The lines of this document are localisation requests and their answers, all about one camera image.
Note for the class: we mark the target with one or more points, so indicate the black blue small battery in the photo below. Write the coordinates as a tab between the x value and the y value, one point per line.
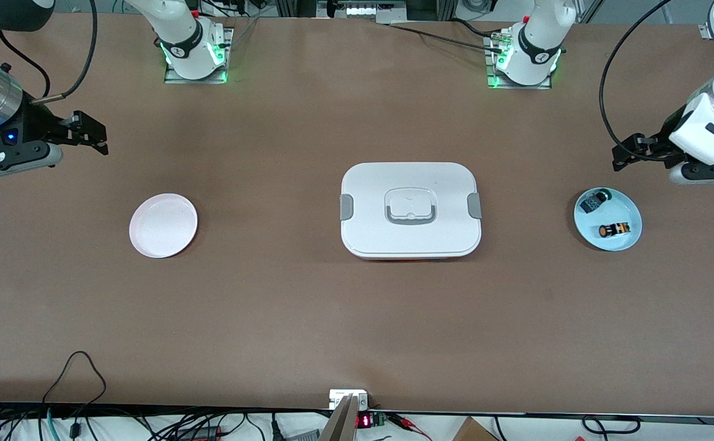
591	203

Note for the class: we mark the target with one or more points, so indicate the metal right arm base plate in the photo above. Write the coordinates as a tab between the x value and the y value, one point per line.
229	61

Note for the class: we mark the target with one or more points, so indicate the aluminium bracket with profile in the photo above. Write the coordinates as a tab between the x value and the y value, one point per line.
341	422

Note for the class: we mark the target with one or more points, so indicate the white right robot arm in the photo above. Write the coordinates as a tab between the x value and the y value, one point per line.
179	30

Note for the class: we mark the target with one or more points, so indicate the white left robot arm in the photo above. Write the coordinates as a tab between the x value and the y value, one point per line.
541	37

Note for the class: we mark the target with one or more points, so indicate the black power adapter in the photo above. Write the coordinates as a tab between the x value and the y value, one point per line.
198	433

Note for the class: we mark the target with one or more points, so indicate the pale pink round plate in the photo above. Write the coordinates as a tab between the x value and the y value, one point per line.
164	226

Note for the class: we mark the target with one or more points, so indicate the red digit display module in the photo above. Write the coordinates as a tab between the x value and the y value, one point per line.
364	421

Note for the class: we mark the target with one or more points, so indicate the brown cardboard piece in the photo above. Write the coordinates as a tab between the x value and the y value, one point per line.
473	432

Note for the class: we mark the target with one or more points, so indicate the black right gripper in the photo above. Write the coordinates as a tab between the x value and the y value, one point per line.
32	126

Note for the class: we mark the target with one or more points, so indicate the light blue round plate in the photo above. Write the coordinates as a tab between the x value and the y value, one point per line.
623	208

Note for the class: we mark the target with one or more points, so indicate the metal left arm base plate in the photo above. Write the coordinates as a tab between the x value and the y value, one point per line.
490	67

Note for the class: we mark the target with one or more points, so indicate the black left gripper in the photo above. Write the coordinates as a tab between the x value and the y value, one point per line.
657	149

